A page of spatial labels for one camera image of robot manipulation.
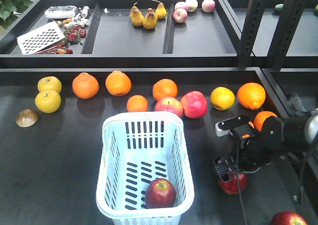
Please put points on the yellow pear apple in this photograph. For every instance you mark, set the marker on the yellow pear apple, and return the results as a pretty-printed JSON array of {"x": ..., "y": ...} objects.
[
  {"x": 49, "y": 83},
  {"x": 48, "y": 101}
]

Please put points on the round orange behind apples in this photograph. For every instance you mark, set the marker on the round orange behind apples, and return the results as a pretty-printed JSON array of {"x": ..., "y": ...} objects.
[{"x": 164, "y": 88}]

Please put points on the black perforated post right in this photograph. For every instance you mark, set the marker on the black perforated post right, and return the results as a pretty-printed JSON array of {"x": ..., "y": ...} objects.
[{"x": 284, "y": 32}]

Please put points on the dark green avocado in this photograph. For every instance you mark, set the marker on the dark green avocado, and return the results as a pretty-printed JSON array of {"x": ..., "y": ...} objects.
[{"x": 278, "y": 8}]

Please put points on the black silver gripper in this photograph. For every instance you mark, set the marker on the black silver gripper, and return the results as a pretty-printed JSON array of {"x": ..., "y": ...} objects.
[{"x": 248, "y": 155}]

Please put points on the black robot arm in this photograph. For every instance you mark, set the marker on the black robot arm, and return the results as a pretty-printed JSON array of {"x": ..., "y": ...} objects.
[{"x": 271, "y": 135}]

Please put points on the small orange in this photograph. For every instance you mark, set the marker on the small orange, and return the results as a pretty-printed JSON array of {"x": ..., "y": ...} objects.
[
  {"x": 137, "y": 103},
  {"x": 260, "y": 118}
]

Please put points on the brown yellow pear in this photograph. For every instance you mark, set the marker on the brown yellow pear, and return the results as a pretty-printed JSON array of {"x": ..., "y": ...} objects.
[
  {"x": 160, "y": 11},
  {"x": 136, "y": 16},
  {"x": 150, "y": 20}
]

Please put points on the potted green plant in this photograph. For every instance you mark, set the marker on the potted green plant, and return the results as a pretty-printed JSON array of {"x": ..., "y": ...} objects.
[{"x": 8, "y": 8}]

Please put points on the yellow round citrus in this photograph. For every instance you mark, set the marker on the yellow round citrus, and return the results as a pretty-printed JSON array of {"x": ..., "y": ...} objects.
[{"x": 222, "y": 98}]

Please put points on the brown half bun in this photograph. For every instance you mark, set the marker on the brown half bun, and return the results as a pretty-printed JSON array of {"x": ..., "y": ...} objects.
[{"x": 27, "y": 118}]

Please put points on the front yellow pear apple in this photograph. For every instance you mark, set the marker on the front yellow pear apple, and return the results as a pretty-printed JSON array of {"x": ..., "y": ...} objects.
[{"x": 48, "y": 101}]

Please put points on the striped red apple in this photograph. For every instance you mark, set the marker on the striped red apple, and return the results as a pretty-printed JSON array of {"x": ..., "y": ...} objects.
[{"x": 169, "y": 104}]

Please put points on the rear yellow pear apple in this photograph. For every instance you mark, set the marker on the rear yellow pear apple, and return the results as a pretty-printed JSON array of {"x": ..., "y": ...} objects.
[{"x": 49, "y": 83}]

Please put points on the light blue plastic basket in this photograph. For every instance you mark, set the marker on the light blue plastic basket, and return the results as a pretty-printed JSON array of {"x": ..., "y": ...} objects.
[{"x": 138, "y": 148}]

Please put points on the pink apple on back tray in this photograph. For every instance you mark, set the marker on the pink apple on back tray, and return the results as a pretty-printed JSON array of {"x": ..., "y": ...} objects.
[{"x": 180, "y": 15}]

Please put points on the brown yellow pear rear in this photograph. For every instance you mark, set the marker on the brown yellow pear rear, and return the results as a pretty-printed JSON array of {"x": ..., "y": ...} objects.
[{"x": 160, "y": 11}]

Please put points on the smooth pink red apple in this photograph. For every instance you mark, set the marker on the smooth pink red apple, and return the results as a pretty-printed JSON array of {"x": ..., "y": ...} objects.
[{"x": 194, "y": 104}]

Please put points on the large orange at edge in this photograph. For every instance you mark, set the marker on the large orange at edge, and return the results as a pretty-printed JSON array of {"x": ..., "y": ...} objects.
[{"x": 251, "y": 95}]

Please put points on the dark red apple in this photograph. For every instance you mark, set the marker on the dark red apple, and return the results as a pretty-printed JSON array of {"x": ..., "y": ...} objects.
[
  {"x": 160, "y": 194},
  {"x": 231, "y": 185},
  {"x": 288, "y": 218}
]

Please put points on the brown yellow pear front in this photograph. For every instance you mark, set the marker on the brown yellow pear front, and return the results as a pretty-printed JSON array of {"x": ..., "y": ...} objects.
[{"x": 150, "y": 20}]

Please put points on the small orange right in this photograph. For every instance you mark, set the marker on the small orange right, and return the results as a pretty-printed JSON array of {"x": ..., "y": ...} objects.
[{"x": 260, "y": 118}]

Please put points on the black display tray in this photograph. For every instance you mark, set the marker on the black display tray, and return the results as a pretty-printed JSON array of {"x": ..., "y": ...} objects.
[
  {"x": 204, "y": 40},
  {"x": 297, "y": 90}
]

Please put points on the black back display tray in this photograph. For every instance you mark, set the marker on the black back display tray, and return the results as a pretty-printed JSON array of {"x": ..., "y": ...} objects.
[{"x": 204, "y": 40}]

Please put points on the white perforated plastic board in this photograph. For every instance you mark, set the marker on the white perforated plastic board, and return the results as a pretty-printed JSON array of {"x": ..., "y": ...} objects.
[{"x": 40, "y": 38}]

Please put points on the pink apple far back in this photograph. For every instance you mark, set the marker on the pink apple far back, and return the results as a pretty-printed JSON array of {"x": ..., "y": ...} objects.
[{"x": 208, "y": 6}]

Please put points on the brown yellow pear left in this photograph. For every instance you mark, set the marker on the brown yellow pear left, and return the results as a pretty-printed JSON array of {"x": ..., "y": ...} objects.
[{"x": 136, "y": 16}]

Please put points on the knobbed orange tangerine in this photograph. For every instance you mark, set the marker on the knobbed orange tangerine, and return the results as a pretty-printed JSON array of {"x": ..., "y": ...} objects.
[{"x": 85, "y": 86}]

